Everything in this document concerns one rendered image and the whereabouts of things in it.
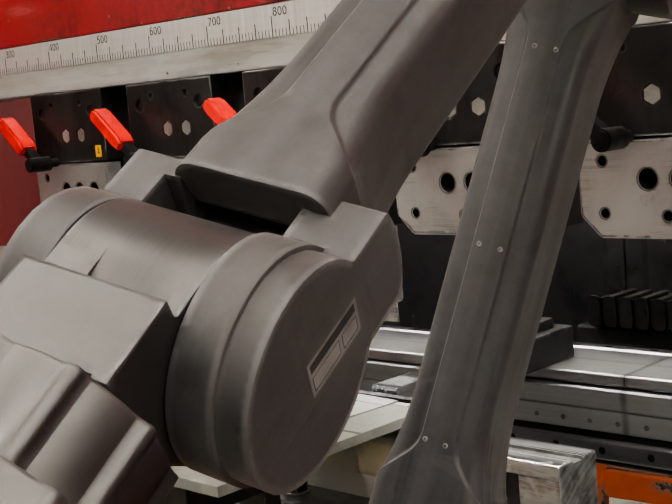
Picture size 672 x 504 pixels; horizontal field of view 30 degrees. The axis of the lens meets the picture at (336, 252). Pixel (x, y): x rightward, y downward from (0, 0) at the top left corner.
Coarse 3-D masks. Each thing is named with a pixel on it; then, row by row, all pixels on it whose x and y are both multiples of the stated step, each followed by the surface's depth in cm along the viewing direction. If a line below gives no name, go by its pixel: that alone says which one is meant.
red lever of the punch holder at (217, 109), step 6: (204, 102) 127; (210, 102) 127; (216, 102) 127; (222, 102) 127; (204, 108) 127; (210, 108) 126; (216, 108) 126; (222, 108) 126; (228, 108) 127; (210, 114) 127; (216, 114) 126; (222, 114) 126; (228, 114) 126; (234, 114) 126; (216, 120) 126; (222, 120) 125
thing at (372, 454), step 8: (376, 440) 124; (360, 448) 126; (368, 448) 125; (376, 448) 124; (384, 448) 124; (360, 456) 126; (368, 456) 125; (376, 456) 125; (384, 456) 124; (360, 464) 126; (368, 464) 126; (376, 464) 125; (360, 472) 127; (368, 472) 126; (376, 472) 125
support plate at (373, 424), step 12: (384, 408) 123; (396, 408) 122; (348, 420) 119; (360, 420) 119; (372, 420) 119; (384, 420) 118; (396, 420) 118; (348, 432) 115; (360, 432) 115; (372, 432) 116; (384, 432) 117; (336, 444) 112; (348, 444) 113; (180, 468) 109; (180, 480) 106; (192, 480) 105; (204, 480) 105; (216, 480) 104; (204, 492) 104; (216, 492) 103; (228, 492) 103
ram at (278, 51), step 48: (0, 0) 158; (48, 0) 151; (96, 0) 144; (144, 0) 138; (192, 0) 132; (240, 0) 127; (288, 0) 122; (0, 48) 160; (192, 48) 133; (240, 48) 128; (288, 48) 123; (0, 96) 161
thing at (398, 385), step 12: (540, 324) 141; (552, 324) 143; (540, 336) 139; (552, 336) 141; (564, 336) 142; (540, 348) 139; (552, 348) 141; (564, 348) 142; (540, 360) 139; (552, 360) 141; (528, 372) 138; (384, 384) 131; (396, 384) 130; (408, 384) 130
